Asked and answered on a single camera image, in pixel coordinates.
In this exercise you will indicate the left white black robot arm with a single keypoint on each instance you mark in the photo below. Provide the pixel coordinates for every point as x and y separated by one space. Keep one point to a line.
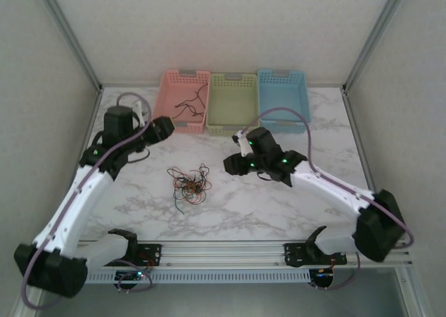
80 205

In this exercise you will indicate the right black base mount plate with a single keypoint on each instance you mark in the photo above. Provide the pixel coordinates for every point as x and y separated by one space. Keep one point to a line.
294 254

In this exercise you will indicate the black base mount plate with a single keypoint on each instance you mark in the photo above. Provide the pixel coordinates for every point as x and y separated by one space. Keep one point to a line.
153 254
294 254

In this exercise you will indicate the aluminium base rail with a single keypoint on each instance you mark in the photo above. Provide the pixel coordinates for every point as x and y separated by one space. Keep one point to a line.
223 252

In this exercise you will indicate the blue plastic basket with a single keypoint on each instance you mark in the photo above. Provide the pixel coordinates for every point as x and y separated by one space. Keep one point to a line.
282 94

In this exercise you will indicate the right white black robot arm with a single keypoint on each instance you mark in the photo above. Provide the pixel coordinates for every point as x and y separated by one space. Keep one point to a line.
327 188

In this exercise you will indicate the aluminium side rail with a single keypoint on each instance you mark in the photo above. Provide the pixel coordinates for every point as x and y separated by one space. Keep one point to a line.
95 101
354 122

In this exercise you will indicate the pale green plastic basket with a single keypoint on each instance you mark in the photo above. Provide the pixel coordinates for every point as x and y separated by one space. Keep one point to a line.
231 101

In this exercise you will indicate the small black circuit board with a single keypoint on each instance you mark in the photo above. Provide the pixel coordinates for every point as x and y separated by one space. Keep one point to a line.
132 277
324 277

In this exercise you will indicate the aluminium frame leg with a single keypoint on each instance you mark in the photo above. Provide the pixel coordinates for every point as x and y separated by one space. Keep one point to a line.
414 292

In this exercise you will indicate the pink plastic basket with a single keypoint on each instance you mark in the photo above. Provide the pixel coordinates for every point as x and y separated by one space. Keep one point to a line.
181 87

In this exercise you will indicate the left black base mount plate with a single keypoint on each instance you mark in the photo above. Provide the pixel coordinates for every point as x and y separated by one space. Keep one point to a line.
153 254

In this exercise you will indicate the aluminium frame post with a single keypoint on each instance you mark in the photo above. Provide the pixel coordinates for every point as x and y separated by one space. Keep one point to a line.
73 38
374 38

